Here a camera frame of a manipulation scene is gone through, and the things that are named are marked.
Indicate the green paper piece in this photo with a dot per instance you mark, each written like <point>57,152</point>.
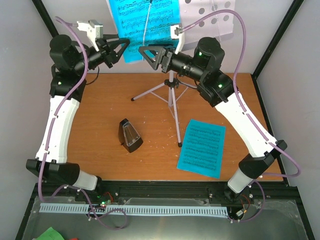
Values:
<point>50,234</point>

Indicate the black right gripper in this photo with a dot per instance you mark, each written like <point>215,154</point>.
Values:
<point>163,57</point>

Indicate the blue sheet music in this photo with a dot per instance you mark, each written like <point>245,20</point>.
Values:
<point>202,149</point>
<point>144,23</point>

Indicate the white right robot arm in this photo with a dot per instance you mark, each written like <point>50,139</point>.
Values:
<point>220,91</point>

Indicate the black frame post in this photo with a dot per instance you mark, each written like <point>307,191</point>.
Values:
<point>50,25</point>
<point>279,33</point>

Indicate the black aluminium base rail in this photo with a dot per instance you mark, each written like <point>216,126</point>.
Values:
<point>214,192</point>

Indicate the clear plastic metronome cover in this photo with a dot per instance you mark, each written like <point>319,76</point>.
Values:
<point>130,134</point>

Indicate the right black frame post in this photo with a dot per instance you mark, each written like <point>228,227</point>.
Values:
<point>279,33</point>

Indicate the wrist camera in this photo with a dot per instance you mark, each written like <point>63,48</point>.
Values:
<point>176,33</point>
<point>93,29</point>

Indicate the black metronome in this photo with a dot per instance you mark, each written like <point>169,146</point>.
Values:
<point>133,147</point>

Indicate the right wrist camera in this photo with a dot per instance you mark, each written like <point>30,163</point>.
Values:
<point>176,33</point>

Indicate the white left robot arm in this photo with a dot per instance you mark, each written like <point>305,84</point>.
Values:
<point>66,92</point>

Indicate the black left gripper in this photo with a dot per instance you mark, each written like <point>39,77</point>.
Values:
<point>107,49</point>

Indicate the light blue cable duct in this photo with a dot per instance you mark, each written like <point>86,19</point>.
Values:
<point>136,210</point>

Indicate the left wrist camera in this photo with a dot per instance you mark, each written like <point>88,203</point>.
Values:
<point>93,29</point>

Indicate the left black frame post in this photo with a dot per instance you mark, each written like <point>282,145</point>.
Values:
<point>50,25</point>

